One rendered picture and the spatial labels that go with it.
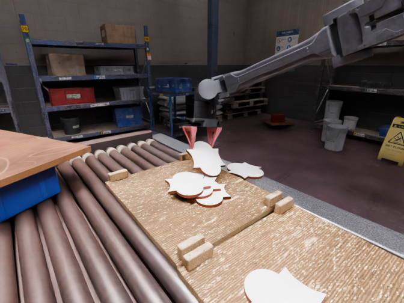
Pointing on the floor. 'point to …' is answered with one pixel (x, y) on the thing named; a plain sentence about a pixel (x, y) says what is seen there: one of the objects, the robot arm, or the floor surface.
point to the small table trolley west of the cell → (169, 112)
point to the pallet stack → (244, 103)
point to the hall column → (213, 14)
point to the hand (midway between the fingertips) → (201, 146)
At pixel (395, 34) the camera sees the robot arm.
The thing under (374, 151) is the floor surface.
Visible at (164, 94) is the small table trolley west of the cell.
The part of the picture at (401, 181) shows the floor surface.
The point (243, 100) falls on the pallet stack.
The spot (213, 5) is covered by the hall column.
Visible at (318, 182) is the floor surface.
